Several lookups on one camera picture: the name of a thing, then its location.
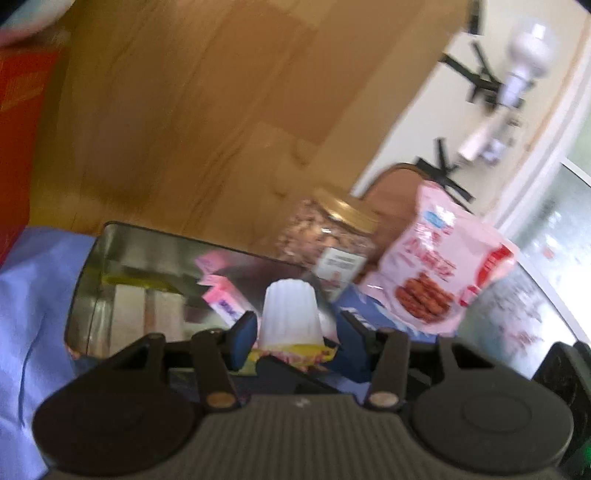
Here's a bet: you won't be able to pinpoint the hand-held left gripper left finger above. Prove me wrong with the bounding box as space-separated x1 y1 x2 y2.
99 311 258 412

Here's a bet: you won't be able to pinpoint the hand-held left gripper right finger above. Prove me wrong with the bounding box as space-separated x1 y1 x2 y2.
339 311 497 411

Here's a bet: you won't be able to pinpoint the white ribbed jelly cup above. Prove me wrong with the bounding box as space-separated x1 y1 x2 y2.
249 279 341 367

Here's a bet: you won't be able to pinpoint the black sheep print tin box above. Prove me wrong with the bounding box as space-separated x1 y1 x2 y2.
64 222 575 384

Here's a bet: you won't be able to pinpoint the small pink snack packet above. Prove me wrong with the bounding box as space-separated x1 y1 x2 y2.
203 274 254 326

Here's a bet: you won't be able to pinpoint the pink snack bag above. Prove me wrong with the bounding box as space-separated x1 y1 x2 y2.
360 180 520 335

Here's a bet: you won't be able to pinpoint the clear nut jar gold lid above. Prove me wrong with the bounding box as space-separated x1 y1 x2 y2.
274 185 382 303

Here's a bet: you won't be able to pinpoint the brown chair back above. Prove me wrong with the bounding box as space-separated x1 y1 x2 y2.
362 162 465 243

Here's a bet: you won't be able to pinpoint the black tape strips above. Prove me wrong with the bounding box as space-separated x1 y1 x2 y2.
441 39 505 106
465 0 485 36
414 137 477 207

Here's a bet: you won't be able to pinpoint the wooden board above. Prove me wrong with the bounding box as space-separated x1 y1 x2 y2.
30 0 472 259

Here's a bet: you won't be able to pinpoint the red gift box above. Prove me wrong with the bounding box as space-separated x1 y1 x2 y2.
0 46 62 268

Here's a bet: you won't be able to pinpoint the pink blue plush toy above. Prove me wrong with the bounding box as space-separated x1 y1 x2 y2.
0 0 77 47

